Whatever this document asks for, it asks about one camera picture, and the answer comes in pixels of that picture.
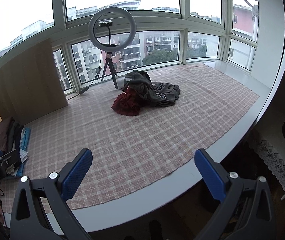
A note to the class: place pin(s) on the stack of folded clothes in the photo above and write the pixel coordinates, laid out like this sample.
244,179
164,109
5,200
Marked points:
14,141

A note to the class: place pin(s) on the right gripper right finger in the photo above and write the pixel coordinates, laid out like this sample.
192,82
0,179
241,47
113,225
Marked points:
246,208

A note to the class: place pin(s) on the white lace cloth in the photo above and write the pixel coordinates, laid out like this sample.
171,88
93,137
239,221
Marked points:
273,159

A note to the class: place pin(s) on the dark red knit garment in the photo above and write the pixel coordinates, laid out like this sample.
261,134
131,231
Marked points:
127,103

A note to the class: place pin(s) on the black tripod stand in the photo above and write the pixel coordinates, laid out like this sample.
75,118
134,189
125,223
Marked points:
110,65

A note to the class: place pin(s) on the pink plaid cloth mat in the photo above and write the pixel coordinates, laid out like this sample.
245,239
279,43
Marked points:
132,152

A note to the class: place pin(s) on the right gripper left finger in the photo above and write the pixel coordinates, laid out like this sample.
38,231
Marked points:
29,219

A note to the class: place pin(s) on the light wooden board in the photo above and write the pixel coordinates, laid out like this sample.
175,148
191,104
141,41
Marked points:
29,85

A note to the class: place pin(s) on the dark grey hooded sweatshirt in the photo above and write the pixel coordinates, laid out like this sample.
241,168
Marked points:
157,94

